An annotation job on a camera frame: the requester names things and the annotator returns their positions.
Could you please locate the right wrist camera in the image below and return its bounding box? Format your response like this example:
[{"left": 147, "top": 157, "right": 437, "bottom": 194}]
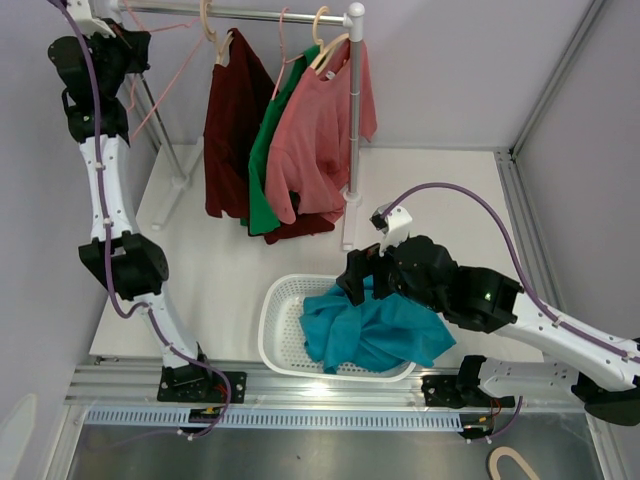
[{"left": 370, "top": 204, "right": 413, "bottom": 257}]

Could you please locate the white perforated plastic basket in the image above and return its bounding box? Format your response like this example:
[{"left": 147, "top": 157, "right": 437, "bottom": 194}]
[{"left": 257, "top": 274, "right": 416, "bottom": 383}]

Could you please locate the pink t shirt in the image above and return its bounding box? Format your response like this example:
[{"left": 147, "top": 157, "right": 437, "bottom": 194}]
[{"left": 265, "top": 41, "right": 351, "bottom": 224}]

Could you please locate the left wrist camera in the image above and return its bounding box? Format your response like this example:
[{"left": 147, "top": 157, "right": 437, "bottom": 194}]
[{"left": 62, "top": 0, "right": 122, "bottom": 37}]

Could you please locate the pink wire hanger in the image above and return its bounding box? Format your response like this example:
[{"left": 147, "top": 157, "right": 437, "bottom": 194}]
[
  {"left": 271, "top": 7, "right": 304, "bottom": 101},
  {"left": 122, "top": 1, "right": 206, "bottom": 140}
]

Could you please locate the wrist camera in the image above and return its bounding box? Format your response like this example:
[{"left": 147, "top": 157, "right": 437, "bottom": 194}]
[
  {"left": 370, "top": 204, "right": 413, "bottom": 257},
  {"left": 62, "top": 0, "right": 122, "bottom": 37}
]

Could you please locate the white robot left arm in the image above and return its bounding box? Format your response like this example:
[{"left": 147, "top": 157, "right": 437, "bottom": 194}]
[{"left": 48, "top": 30, "right": 216, "bottom": 402}]

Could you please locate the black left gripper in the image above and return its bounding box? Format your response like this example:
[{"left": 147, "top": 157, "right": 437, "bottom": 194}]
[{"left": 78, "top": 19, "right": 150, "bottom": 99}]

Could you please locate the beige wooden hanger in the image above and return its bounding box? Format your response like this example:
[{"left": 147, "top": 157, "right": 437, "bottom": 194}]
[
  {"left": 199, "top": 0, "right": 233, "bottom": 66},
  {"left": 307, "top": 5, "right": 351, "bottom": 71}
]

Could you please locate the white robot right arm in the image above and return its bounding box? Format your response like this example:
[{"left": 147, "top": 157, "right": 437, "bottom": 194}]
[{"left": 336, "top": 236, "right": 639, "bottom": 426}]

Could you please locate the white slotted cable duct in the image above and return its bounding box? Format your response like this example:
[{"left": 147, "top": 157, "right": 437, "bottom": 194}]
[{"left": 85, "top": 406, "right": 463, "bottom": 433}]

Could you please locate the aluminium cage frame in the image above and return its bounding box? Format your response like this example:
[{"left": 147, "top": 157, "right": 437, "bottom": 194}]
[{"left": 89, "top": 1, "right": 592, "bottom": 361}]

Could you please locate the green t shirt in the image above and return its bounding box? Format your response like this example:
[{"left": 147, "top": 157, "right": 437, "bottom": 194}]
[{"left": 248, "top": 46, "right": 320, "bottom": 236}]

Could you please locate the white metal clothes rack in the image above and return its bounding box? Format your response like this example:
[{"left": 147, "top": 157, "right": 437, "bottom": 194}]
[{"left": 108, "top": 1, "right": 365, "bottom": 252}]

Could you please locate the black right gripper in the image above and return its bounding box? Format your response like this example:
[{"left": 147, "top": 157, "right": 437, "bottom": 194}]
[{"left": 336, "top": 230, "right": 443, "bottom": 314}]

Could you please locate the aluminium mounting rail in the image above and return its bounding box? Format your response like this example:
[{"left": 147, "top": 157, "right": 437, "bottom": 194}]
[{"left": 64, "top": 355, "right": 609, "bottom": 414}]

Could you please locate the beige hanger on floor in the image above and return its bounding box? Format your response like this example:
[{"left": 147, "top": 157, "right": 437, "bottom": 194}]
[{"left": 488, "top": 447, "right": 537, "bottom": 480}]

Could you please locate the teal t shirt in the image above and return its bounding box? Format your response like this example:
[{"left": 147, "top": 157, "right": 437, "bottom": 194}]
[{"left": 299, "top": 277, "right": 456, "bottom": 374}]

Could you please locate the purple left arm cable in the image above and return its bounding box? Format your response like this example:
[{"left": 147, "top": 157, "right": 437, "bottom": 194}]
[{"left": 47, "top": 0, "right": 234, "bottom": 441}]

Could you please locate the dark red t shirt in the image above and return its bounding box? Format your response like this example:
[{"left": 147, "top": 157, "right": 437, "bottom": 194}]
[{"left": 203, "top": 28, "right": 334, "bottom": 245}]

